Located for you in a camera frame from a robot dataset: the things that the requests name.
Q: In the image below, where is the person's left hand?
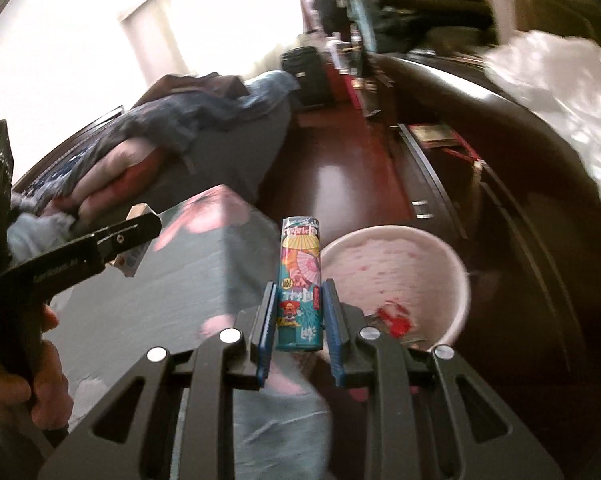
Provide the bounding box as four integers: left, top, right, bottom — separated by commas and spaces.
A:
0, 305, 74, 432

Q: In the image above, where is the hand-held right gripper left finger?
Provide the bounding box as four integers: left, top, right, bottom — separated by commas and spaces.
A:
38, 280, 281, 480

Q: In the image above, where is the teal bag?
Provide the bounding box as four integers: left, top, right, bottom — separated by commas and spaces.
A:
347, 0, 382, 55

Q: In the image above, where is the small beige box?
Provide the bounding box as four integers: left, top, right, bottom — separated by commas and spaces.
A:
114, 203, 154, 279

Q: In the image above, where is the black suitcase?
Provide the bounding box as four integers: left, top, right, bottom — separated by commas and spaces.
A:
281, 46, 332, 112

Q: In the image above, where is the red snack wrapper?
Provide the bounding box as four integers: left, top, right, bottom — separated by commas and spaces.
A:
374, 300, 412, 337

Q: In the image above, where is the white plastic bag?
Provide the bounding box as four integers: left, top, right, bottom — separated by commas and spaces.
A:
481, 29, 601, 207

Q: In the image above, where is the white curtain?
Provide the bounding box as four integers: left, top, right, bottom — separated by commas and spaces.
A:
0, 0, 308, 128

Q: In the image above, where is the colourful teal tube pack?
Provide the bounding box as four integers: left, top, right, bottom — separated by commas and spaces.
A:
275, 215, 326, 352

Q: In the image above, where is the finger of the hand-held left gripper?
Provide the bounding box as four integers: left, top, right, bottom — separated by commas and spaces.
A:
93, 212, 162, 267

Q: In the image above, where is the dark wooden cabinet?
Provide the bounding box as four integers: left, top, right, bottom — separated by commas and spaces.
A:
363, 50, 601, 363

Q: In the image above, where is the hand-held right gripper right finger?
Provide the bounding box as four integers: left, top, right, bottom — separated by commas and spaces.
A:
320, 277, 566, 480

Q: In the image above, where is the purple and red quilt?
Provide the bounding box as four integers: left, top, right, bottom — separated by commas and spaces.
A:
55, 72, 301, 233

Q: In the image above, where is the pink round bin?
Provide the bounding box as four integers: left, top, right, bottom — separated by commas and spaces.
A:
320, 225, 472, 362

